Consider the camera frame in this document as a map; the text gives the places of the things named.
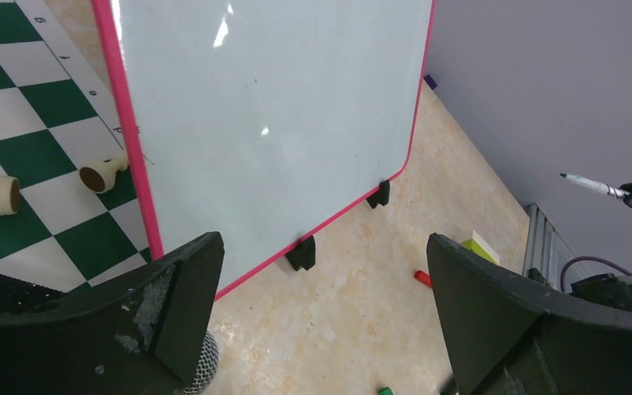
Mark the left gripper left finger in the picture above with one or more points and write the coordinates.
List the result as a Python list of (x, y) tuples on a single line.
[(138, 333)]

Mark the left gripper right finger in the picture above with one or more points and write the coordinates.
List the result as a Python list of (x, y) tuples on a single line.
[(508, 334)]

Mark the green marker pen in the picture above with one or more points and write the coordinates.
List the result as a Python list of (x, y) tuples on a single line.
[(596, 186)]

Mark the left whiteboard stand foot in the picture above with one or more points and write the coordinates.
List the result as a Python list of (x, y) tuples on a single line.
[(303, 255)]

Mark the whiteboard stand foot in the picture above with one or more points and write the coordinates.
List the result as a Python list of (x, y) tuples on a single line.
[(380, 197), (303, 255)]

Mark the right whiteboard stand foot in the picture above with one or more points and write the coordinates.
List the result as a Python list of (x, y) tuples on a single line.
[(380, 197)]

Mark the pink framed whiteboard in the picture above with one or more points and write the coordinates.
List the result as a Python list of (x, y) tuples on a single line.
[(261, 120)]

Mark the black microphone grey head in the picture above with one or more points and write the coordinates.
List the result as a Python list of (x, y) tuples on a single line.
[(206, 367)]

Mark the lime green lego brick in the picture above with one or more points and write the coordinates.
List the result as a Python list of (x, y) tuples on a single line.
[(475, 243)]

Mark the red cap marker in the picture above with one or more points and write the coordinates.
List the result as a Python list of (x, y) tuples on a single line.
[(423, 278)]

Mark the green white chess mat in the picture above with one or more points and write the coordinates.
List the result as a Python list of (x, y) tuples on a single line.
[(56, 115)]

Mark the purple block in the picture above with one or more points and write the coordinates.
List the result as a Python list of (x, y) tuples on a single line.
[(432, 84)]

